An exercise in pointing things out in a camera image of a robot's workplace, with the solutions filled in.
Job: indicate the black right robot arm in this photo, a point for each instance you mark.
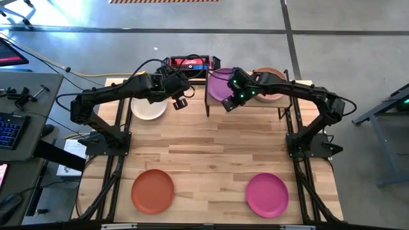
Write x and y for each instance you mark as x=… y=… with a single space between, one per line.
x=303 y=92

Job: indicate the black flat bar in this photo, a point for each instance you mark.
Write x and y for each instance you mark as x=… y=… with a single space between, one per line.
x=60 y=155

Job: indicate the magenta plate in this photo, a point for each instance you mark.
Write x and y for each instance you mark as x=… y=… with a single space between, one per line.
x=267 y=195

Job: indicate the black backlit keyboard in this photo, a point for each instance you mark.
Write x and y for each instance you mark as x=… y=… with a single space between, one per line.
x=11 y=131

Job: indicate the black computer mouse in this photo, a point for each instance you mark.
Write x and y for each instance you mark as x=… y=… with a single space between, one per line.
x=9 y=204

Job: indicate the red black power station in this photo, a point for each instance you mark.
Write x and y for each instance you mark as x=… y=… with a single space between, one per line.
x=191 y=62

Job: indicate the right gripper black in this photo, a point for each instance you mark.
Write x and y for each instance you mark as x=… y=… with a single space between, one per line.
x=244 y=87

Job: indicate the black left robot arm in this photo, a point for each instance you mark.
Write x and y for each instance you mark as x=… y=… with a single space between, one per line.
x=112 y=91

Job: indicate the orange plate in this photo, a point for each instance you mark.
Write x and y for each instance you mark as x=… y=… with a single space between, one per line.
x=152 y=191

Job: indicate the tan brown plate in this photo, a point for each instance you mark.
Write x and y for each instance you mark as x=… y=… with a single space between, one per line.
x=270 y=96

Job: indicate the blue-grey metal stand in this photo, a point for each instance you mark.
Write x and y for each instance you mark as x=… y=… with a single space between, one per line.
x=390 y=102

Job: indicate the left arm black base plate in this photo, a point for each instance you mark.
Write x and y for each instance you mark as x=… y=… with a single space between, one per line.
x=96 y=148

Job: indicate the grey side desk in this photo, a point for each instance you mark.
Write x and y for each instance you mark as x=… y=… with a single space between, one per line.
x=22 y=179
x=38 y=121

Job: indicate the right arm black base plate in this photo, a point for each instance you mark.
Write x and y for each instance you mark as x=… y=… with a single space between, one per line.
x=316 y=150

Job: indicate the white printed box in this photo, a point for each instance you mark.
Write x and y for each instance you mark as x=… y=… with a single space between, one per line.
x=75 y=150

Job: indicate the phone with pink screen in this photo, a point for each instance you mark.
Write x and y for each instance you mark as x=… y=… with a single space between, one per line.
x=2 y=175

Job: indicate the grey stand leg base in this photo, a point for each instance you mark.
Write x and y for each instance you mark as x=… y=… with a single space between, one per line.
x=28 y=21

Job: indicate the black desk clamp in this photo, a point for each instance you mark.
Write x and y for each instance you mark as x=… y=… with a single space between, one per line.
x=22 y=99

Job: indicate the cream white plate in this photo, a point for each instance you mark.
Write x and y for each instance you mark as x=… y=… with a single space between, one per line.
x=147 y=111

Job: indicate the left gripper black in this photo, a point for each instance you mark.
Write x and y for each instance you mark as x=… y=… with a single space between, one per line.
x=175 y=84

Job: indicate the black table edge rail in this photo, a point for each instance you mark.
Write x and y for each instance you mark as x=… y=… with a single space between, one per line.
x=223 y=227

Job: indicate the purple plate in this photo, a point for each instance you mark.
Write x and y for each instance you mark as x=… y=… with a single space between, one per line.
x=219 y=86

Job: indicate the black computer monitor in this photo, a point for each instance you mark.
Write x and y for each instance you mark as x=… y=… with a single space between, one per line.
x=9 y=54

